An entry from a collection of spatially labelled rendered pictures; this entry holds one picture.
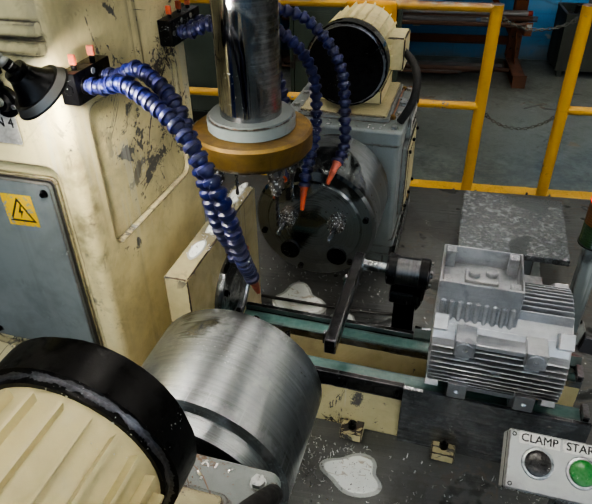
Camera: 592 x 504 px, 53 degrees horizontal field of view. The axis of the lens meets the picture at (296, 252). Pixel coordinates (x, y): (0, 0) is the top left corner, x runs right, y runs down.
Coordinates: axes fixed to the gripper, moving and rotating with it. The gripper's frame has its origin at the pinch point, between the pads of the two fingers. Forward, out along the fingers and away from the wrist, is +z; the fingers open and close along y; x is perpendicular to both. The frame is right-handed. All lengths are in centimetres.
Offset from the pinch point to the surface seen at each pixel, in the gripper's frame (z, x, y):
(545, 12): -37, 57, -504
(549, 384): 8.1, 2.2, 9.1
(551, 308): 10.4, -6.0, 1.9
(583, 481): 7.2, -2.9, 28.8
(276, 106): 56, -27, 1
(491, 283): 19.7, -7.3, 1.4
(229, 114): 62, -26, 4
